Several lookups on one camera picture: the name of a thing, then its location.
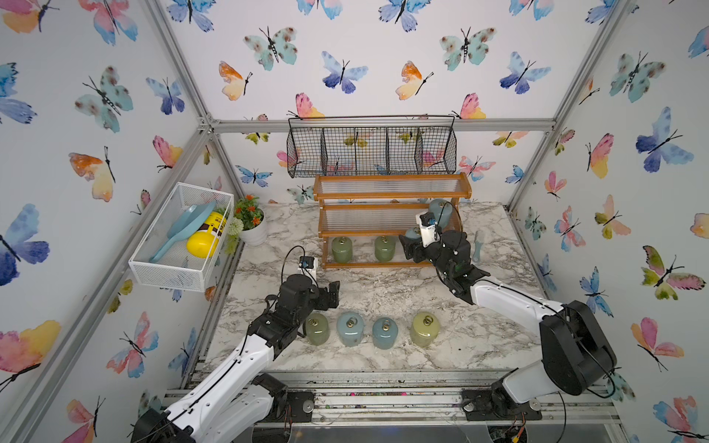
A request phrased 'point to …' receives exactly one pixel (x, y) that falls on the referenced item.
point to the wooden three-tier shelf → (363, 216)
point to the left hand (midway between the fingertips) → (327, 279)
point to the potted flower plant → (249, 224)
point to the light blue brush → (479, 238)
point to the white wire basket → (179, 269)
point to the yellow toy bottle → (204, 244)
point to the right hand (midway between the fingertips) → (415, 227)
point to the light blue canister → (350, 328)
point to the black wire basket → (371, 146)
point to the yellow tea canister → (424, 329)
